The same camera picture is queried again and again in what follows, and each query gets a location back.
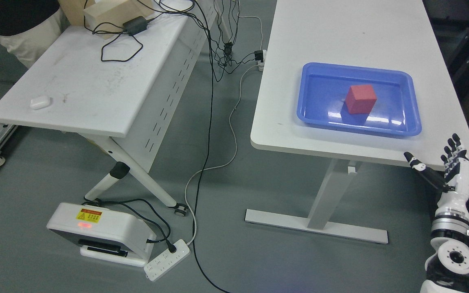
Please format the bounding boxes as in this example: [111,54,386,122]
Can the long black cable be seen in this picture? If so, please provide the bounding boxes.
[157,0,235,293]

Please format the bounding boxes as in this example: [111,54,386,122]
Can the pink block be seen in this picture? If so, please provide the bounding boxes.
[345,85,377,114]

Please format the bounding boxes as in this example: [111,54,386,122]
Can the white desk with leg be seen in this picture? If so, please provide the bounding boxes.
[245,0,469,244]

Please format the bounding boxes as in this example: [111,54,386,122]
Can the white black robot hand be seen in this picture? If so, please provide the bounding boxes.
[403,133,469,224]

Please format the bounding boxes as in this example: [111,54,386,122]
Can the blue tray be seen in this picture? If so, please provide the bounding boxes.
[297,63,422,137]

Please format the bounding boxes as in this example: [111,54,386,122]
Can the person in beige trousers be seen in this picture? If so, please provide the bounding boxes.
[0,0,70,69]

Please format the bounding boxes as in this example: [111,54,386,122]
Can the black power adapter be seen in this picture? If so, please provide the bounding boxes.
[123,16,150,36]

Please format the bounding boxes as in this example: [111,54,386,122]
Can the white folding table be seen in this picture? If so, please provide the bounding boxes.
[0,14,207,215]

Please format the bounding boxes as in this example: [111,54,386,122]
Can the white floor appliance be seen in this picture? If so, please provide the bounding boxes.
[47,203,157,267]

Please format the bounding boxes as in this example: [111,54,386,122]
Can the white earbuds case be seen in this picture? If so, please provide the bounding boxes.
[29,95,53,111]

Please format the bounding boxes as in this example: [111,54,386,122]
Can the white cable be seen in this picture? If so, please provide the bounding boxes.
[184,16,264,245]

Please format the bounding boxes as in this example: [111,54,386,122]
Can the beige cardboard box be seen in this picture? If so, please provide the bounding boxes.
[59,0,166,39]

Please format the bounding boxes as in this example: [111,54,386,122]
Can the white power strip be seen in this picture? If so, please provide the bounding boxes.
[144,239,190,282]

